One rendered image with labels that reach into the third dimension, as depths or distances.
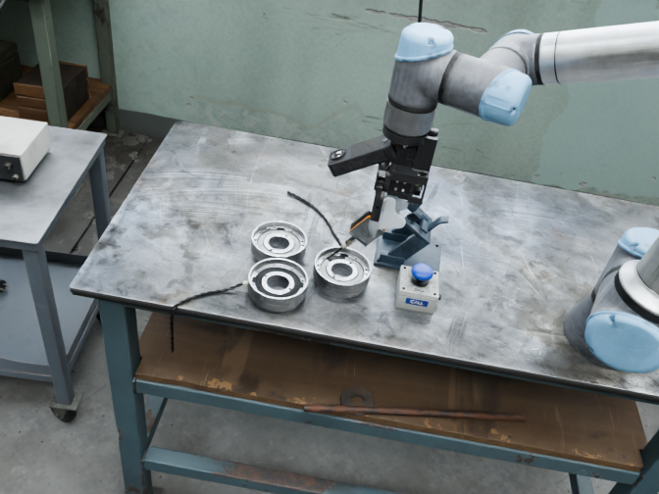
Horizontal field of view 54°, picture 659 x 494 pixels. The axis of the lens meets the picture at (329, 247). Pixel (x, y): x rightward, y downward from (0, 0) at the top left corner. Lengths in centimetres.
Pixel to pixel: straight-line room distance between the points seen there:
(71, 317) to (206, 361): 67
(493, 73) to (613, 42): 17
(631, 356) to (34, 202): 124
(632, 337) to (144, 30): 233
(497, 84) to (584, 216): 72
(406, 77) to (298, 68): 183
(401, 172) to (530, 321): 40
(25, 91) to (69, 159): 103
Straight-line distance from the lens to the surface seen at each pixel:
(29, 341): 193
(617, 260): 114
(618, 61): 100
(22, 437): 200
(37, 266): 154
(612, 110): 289
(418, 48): 93
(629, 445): 150
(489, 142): 288
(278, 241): 125
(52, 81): 253
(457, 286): 126
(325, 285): 115
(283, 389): 134
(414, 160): 104
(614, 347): 104
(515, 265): 136
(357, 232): 113
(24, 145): 164
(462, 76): 93
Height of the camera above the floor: 162
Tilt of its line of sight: 40 degrees down
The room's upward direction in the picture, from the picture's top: 10 degrees clockwise
